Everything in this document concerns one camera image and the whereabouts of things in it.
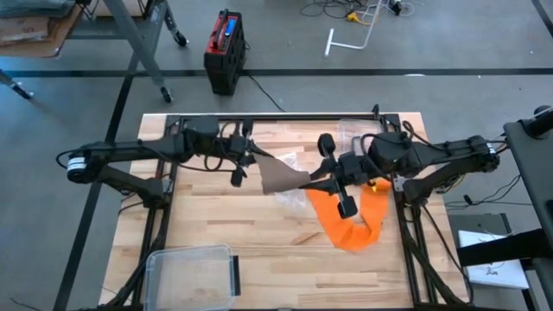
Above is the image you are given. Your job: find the brown cardboard box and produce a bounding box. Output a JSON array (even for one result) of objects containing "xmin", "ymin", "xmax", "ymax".
[{"xmin": 0, "ymin": 4, "xmax": 84, "ymax": 60}]

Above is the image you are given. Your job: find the orange elastic bandage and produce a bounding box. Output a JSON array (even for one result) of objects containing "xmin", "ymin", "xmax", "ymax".
[{"xmin": 307, "ymin": 179, "xmax": 390, "ymax": 253}]

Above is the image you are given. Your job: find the red and black case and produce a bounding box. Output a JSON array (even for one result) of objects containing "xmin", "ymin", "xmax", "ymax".
[{"xmin": 203, "ymin": 8, "xmax": 248, "ymax": 97}]

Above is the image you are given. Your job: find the black aluminium table frame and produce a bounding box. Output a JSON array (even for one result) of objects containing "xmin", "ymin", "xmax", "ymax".
[{"xmin": 101, "ymin": 111, "xmax": 473, "ymax": 311}]

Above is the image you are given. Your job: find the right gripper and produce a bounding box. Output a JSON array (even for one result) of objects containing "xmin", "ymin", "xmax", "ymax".
[{"xmin": 298, "ymin": 131, "xmax": 373, "ymax": 220}]

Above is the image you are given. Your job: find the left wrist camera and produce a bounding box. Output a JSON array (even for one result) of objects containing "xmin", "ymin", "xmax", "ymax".
[{"xmin": 228, "ymin": 134, "xmax": 249, "ymax": 157}]

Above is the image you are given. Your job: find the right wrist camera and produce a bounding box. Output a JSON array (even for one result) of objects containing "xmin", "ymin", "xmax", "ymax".
[{"xmin": 340, "ymin": 153, "xmax": 368, "ymax": 173}]

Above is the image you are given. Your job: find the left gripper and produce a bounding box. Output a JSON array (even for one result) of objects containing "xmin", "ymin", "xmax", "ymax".
[{"xmin": 219, "ymin": 117, "xmax": 275, "ymax": 188}]

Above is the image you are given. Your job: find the clear plastic container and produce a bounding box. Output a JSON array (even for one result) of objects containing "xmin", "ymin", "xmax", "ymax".
[{"xmin": 144, "ymin": 244, "xmax": 241, "ymax": 311}]

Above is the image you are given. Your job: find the grey metal cart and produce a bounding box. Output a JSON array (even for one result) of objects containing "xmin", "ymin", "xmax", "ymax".
[{"xmin": 67, "ymin": 0, "xmax": 190, "ymax": 105}]

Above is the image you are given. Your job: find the black floor cable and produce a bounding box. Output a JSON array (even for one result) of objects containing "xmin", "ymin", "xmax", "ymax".
[{"xmin": 444, "ymin": 172, "xmax": 535, "ymax": 211}]

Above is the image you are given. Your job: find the black equipment stand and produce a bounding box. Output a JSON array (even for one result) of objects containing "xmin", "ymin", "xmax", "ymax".
[{"xmin": 503, "ymin": 105, "xmax": 553, "ymax": 311}]

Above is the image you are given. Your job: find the white T-shaped pipe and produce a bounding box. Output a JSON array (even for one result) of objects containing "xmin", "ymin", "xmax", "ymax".
[{"xmin": 324, "ymin": 0, "xmax": 385, "ymax": 58}]

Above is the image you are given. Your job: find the grey foam sheet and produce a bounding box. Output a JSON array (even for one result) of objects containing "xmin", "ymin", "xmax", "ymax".
[{"xmin": 0, "ymin": 0, "xmax": 78, "ymax": 19}]

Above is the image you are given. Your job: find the floor cable tangle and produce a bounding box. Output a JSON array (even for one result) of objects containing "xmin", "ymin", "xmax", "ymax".
[{"xmin": 300, "ymin": 0, "xmax": 416, "ymax": 21}]

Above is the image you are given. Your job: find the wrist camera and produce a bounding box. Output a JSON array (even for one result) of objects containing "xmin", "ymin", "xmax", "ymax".
[
  {"xmin": 228, "ymin": 134, "xmax": 249, "ymax": 157},
  {"xmin": 340, "ymin": 153, "xmax": 368, "ymax": 173}
]

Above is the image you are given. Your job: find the white paper sheet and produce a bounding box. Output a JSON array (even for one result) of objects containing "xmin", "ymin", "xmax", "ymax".
[{"xmin": 457, "ymin": 230, "xmax": 531, "ymax": 290}]

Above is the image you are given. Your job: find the black case cable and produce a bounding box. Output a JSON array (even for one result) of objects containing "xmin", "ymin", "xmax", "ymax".
[{"xmin": 244, "ymin": 71, "xmax": 287, "ymax": 114}]

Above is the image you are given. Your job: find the grey cart leg with caster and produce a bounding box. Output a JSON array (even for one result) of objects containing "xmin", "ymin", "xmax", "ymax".
[{"xmin": 0, "ymin": 68, "xmax": 35, "ymax": 101}]

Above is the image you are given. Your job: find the clear lid with black handle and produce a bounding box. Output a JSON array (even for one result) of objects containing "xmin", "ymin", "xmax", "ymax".
[{"xmin": 336, "ymin": 118, "xmax": 385, "ymax": 153}]

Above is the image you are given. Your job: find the clear plastic bag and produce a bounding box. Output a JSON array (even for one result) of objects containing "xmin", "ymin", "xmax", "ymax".
[{"xmin": 276, "ymin": 150, "xmax": 310, "ymax": 211}]

